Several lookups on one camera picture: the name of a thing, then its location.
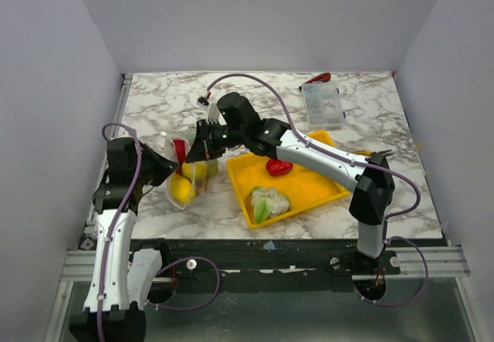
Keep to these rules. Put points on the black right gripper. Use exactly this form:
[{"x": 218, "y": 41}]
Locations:
[{"x": 206, "y": 139}]

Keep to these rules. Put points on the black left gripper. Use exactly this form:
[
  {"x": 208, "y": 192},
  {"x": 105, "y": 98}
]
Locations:
[{"x": 166, "y": 167}]

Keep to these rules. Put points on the green yellow toy mango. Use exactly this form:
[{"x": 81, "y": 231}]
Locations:
[{"x": 197, "y": 171}]

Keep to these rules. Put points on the red toy chili pepper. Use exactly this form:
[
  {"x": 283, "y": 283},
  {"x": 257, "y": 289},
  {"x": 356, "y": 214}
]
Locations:
[{"x": 180, "y": 149}]

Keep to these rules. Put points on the clear dotted zip top bag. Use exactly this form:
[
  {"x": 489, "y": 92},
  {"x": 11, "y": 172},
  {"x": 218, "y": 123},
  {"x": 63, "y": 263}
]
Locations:
[{"x": 200, "y": 186}]

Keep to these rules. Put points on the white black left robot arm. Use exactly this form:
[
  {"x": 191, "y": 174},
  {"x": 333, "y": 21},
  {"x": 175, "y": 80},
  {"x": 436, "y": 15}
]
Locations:
[{"x": 114, "y": 306}]

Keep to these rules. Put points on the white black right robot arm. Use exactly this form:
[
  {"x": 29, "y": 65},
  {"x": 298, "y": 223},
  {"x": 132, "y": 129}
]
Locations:
[{"x": 367, "y": 178}]

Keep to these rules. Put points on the red toy bell pepper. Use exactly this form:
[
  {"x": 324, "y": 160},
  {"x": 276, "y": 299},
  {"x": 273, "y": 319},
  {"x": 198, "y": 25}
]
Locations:
[{"x": 277, "y": 168}]

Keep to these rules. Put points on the white toy cauliflower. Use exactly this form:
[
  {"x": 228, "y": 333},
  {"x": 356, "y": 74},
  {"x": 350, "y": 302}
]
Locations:
[{"x": 267, "y": 203}]

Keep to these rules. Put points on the yellow plastic tray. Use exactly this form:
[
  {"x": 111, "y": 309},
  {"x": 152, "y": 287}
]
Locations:
[{"x": 305, "y": 189}]

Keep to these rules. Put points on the clear plastic screw box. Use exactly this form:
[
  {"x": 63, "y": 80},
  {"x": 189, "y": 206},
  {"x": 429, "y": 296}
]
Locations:
[{"x": 323, "y": 106}]

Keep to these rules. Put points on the black front mounting bar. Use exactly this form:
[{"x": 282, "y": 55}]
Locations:
[{"x": 263, "y": 265}]

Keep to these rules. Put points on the red black utility knife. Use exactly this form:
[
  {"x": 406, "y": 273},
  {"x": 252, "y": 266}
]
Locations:
[{"x": 321, "y": 78}]

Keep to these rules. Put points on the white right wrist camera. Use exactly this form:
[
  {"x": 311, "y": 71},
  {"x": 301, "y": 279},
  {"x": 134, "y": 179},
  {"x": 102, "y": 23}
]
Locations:
[{"x": 212, "y": 111}]

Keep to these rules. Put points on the yellow handled pliers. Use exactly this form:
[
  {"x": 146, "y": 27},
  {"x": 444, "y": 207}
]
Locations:
[{"x": 386, "y": 153}]

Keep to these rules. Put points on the aluminium rail front right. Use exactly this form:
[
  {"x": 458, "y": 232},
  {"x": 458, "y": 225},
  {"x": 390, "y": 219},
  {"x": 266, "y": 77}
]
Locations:
[{"x": 442, "y": 262}]

